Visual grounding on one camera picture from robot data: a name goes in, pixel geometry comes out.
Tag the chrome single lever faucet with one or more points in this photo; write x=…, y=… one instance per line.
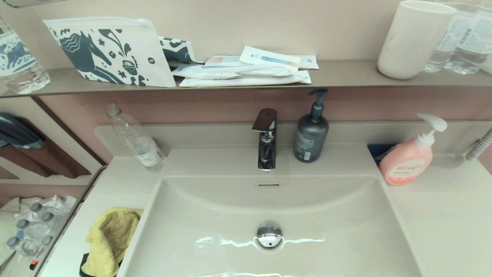
x=267, y=154

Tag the yellow cloth black edge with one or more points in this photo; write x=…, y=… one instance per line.
x=111, y=238

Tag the chrome sink drain stopper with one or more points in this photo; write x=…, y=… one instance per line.
x=269, y=235

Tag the white ceramic sink basin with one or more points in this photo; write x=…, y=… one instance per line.
x=326, y=215

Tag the long white sachet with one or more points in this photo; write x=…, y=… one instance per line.
x=246, y=81
x=230, y=71

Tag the dark grey pump bottle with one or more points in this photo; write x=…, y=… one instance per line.
x=311, y=138

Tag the white flat sachet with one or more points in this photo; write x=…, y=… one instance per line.
x=223, y=60

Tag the white sachet blue orange print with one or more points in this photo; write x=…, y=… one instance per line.
x=269, y=57

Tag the small white sachet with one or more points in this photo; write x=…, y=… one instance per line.
x=309, y=61

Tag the empty clear plastic bottle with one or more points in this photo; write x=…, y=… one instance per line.
x=146, y=150

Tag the small white blue print pouch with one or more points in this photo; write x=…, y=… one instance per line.
x=177, y=50

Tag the white pouch blue horse print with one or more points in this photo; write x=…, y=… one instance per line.
x=115, y=50

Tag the pink pump soap bottle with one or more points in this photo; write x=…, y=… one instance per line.
x=407, y=161

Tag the brown fabric holder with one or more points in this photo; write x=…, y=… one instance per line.
x=57, y=161

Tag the white plastic cup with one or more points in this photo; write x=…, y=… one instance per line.
x=411, y=42

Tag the water bottle white label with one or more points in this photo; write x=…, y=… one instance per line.
x=442, y=46
x=474, y=46

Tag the dark grey hair dryer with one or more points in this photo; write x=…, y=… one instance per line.
x=19, y=132

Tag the water bottle blue print label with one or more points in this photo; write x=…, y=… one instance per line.
x=19, y=65

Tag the small red black object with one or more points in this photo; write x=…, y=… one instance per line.
x=34, y=264

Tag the white container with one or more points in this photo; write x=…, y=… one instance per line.
x=488, y=65

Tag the grey brown wall shelf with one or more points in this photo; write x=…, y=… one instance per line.
x=346, y=75

